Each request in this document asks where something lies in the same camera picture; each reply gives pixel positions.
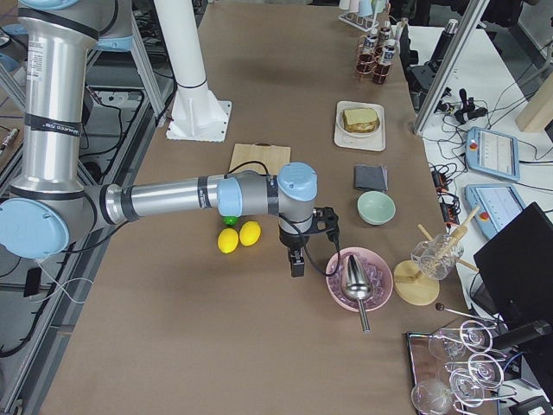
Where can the white cup rack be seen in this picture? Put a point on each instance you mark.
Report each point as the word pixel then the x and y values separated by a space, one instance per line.
pixel 363 14

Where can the pink bowl with ice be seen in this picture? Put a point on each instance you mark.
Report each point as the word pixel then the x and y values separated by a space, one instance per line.
pixel 378 273

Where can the tea bottle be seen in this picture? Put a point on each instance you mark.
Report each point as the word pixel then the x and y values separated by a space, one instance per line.
pixel 384 33
pixel 366 56
pixel 384 62

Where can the wooden cutting board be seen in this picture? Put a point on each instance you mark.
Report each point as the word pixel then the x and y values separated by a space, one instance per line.
pixel 259 158

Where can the yellow lemon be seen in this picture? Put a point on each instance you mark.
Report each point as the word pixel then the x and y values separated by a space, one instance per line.
pixel 228 240
pixel 249 233

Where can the glass mug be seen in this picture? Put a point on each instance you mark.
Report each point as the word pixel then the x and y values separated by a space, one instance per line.
pixel 436 258

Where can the green lime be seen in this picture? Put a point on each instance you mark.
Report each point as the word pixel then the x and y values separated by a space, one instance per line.
pixel 230 221

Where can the green bowl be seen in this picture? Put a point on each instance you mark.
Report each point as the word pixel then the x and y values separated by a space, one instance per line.
pixel 376 208

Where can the cream rabbit tray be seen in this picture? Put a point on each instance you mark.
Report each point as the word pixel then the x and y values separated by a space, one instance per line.
pixel 373 141

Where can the white round plate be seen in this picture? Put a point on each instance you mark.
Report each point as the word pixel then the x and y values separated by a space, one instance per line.
pixel 340 124

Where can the wine glass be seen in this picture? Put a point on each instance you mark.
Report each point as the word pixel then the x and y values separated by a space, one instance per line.
pixel 484 369
pixel 453 344
pixel 457 397

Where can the black thermos bottle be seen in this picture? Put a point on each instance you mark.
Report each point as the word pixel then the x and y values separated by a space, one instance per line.
pixel 442 45

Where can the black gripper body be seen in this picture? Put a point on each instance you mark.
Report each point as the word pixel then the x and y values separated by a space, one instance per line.
pixel 290 241

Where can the grey folded cloth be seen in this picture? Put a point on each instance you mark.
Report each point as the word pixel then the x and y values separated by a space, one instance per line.
pixel 370 178

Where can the blue teach pendant tablet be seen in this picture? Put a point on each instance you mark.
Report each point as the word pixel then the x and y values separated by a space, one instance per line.
pixel 492 153

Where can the wooden mug tree stand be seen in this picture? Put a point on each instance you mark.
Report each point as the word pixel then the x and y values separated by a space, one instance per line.
pixel 416 280

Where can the aluminium frame post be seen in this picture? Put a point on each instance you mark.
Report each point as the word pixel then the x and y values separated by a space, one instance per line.
pixel 469 22

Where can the bread slice with fried egg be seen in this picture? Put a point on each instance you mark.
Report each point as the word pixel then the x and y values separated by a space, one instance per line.
pixel 362 127

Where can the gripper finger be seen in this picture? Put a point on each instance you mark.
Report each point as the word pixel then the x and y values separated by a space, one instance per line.
pixel 297 263

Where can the steel ice scoop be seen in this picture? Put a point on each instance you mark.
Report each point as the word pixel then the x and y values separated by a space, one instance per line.
pixel 355 286

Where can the copper wire bottle rack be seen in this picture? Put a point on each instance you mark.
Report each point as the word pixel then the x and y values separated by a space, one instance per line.
pixel 378 50

